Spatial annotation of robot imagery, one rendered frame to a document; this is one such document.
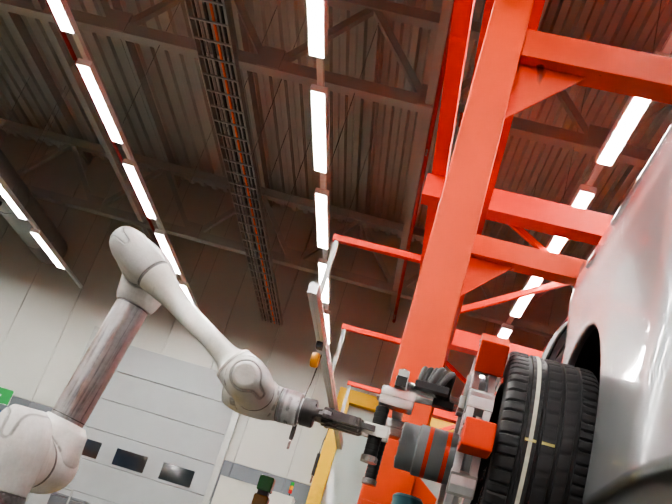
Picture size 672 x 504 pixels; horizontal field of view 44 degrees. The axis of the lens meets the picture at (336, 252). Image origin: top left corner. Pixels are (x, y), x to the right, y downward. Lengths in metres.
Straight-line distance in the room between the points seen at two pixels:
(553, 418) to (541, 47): 1.89
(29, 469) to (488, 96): 2.15
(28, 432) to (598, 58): 2.55
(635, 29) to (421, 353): 8.45
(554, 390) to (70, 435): 1.31
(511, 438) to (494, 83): 1.75
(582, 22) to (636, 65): 7.28
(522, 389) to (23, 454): 1.25
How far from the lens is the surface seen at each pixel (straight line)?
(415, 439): 2.30
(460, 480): 2.08
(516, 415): 2.08
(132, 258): 2.38
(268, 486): 2.29
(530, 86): 3.54
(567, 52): 3.60
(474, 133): 3.29
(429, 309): 2.94
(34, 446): 2.30
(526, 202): 6.03
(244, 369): 2.01
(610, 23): 10.93
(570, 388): 2.18
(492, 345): 2.22
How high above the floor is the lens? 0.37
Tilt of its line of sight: 23 degrees up
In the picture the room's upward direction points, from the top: 18 degrees clockwise
